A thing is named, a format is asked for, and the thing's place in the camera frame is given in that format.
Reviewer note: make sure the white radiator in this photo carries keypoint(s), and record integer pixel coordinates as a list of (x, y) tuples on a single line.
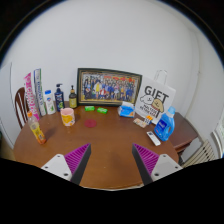
[(201, 153)]

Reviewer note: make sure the small orange-topped white box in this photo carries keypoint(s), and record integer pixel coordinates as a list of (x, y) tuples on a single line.
[(148, 119)]

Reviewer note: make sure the white bottle with blue cap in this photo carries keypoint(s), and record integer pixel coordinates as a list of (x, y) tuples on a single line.
[(50, 104)]

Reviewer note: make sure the brown wooden chair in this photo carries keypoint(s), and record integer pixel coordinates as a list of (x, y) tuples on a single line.
[(20, 106)]

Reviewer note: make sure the flat round red coaster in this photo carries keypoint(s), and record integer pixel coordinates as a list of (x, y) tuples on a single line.
[(90, 123)]

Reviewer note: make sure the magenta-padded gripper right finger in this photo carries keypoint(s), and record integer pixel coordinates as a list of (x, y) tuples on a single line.
[(163, 165)]

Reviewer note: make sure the orange drink bottle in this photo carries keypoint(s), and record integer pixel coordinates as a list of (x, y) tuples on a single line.
[(37, 130)]

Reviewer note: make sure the blue tissue pack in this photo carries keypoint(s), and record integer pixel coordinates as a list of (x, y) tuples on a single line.
[(126, 110)]

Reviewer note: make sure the blue detergent bottle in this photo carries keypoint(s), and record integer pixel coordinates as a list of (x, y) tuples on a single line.
[(164, 128)]

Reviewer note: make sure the white paper gift bag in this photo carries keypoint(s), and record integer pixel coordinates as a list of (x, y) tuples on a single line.
[(153, 100)]

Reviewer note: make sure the dark blue pump bottle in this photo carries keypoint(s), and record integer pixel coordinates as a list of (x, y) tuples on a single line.
[(59, 100)]

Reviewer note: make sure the framed group photo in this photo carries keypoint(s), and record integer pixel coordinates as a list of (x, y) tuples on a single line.
[(108, 87)]

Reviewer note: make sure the pink and yellow mug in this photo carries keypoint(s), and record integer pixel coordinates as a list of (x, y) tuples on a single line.
[(68, 117)]

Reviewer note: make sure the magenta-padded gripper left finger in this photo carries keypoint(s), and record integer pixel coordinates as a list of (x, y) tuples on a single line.
[(60, 165)]

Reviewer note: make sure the white door panel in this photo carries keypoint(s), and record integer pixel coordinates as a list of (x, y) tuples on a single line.
[(5, 100)]

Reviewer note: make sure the small beige pack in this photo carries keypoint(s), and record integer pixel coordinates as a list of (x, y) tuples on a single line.
[(139, 122)]

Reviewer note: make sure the white remote control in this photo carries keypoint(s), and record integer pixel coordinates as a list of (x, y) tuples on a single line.
[(153, 138)]

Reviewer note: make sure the brown side table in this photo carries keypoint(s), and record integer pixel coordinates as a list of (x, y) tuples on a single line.
[(183, 131)]

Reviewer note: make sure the dark pump bottle yellow label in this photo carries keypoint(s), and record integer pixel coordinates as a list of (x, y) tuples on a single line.
[(73, 100)]

